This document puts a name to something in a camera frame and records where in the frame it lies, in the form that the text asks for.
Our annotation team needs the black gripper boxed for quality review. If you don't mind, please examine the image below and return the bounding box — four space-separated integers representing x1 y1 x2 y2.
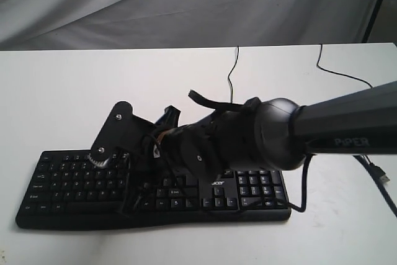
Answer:
118 106 232 217

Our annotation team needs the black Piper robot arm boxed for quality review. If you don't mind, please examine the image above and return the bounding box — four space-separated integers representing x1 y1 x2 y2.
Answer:
120 82 396 212

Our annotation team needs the black acer keyboard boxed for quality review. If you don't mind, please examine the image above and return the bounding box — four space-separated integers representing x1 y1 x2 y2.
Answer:
16 150 291 231

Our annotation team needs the grey backdrop cloth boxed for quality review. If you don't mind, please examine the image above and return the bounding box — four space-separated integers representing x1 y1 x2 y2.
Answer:
1 0 376 50

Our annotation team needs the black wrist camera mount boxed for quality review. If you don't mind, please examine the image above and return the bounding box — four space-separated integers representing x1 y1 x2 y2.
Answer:
89 101 154 168

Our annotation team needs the thin black cable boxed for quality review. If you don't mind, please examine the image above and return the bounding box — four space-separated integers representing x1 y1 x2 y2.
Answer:
227 45 240 104

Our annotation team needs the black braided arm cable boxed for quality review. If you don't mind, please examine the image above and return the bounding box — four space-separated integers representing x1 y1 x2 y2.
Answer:
198 153 397 216

